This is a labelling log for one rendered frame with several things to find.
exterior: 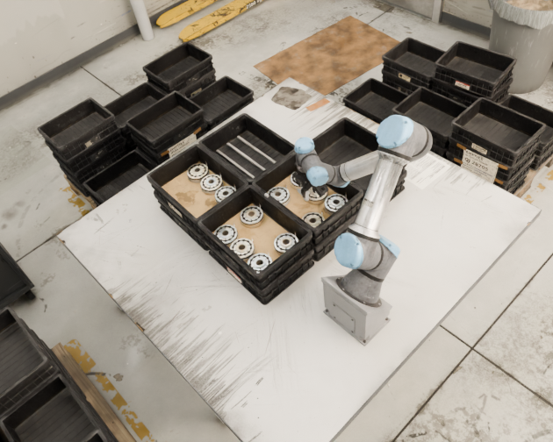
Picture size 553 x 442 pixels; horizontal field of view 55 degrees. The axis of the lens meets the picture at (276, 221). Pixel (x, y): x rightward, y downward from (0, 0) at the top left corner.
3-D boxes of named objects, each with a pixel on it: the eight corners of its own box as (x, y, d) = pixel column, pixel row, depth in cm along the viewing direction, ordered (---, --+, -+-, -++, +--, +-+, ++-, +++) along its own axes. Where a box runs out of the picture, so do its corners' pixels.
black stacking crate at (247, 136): (300, 167, 251) (298, 148, 243) (254, 201, 240) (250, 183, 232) (247, 130, 272) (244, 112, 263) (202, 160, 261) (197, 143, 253)
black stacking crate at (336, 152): (408, 173, 241) (410, 154, 232) (364, 209, 230) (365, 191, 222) (344, 135, 262) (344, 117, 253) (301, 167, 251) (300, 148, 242)
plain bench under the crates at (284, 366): (506, 293, 287) (542, 210, 234) (301, 529, 226) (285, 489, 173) (298, 160, 370) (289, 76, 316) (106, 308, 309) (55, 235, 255)
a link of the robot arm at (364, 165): (441, 127, 187) (335, 168, 220) (426, 118, 179) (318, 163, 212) (447, 157, 184) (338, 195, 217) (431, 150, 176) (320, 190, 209)
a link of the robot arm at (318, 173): (339, 177, 203) (327, 157, 209) (320, 172, 196) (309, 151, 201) (326, 190, 207) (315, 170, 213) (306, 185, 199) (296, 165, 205)
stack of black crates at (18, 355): (89, 399, 259) (49, 360, 224) (34, 445, 247) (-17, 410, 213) (51, 347, 279) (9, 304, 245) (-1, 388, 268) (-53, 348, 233)
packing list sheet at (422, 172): (453, 164, 256) (454, 164, 256) (424, 191, 248) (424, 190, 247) (398, 136, 273) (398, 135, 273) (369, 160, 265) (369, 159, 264)
